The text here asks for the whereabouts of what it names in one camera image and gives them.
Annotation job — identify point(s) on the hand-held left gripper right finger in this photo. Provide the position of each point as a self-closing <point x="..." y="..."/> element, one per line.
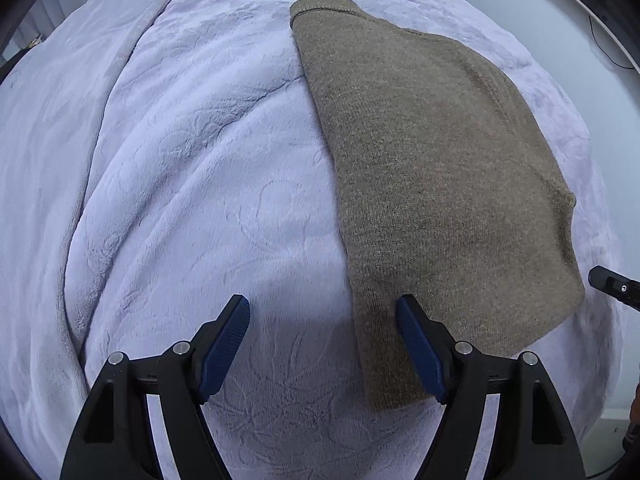
<point x="422" y="350"/>

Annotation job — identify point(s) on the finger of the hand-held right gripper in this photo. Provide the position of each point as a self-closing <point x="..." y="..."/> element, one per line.
<point x="612" y="284"/>

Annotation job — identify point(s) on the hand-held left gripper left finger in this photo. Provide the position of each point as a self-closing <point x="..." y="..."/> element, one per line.
<point x="225" y="350"/>

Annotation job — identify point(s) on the olive brown knit sweater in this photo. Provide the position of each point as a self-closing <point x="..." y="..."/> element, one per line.
<point x="425" y="160"/>

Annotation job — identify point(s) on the lavender plush blanket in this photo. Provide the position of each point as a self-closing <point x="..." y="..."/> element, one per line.
<point x="200" y="160"/>

